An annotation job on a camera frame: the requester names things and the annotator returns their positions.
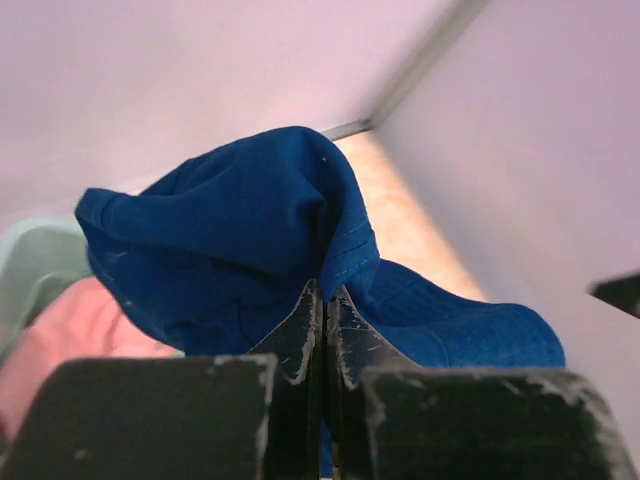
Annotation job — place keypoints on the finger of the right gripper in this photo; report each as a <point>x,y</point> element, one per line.
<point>622,293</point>

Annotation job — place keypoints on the dark blue bucket hat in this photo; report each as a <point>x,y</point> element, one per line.
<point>212,256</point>

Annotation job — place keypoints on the pink hat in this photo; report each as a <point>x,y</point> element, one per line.
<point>85,321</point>

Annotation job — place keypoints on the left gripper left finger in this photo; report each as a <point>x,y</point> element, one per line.
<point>290,438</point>

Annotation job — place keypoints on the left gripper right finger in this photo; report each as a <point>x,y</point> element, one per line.
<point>351,344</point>

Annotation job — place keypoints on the light teal plastic bin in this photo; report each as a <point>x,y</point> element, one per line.
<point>40,258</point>

